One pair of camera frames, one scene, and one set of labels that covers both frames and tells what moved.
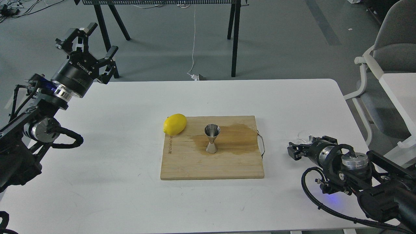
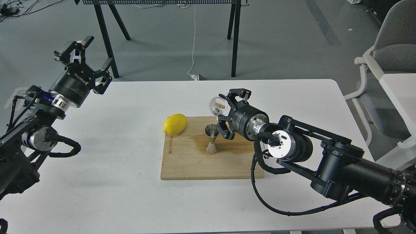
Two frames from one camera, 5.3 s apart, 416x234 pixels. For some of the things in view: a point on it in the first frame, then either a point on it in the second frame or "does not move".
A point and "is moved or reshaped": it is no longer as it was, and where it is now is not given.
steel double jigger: x=212 y=131 does not move
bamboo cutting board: x=185 y=156 does not move
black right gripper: x=319 y=151 to x=246 y=119
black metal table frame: x=233 y=33 does not move
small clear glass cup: x=303 y=137 is moved or reshaped
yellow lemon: x=174 y=124 does not move
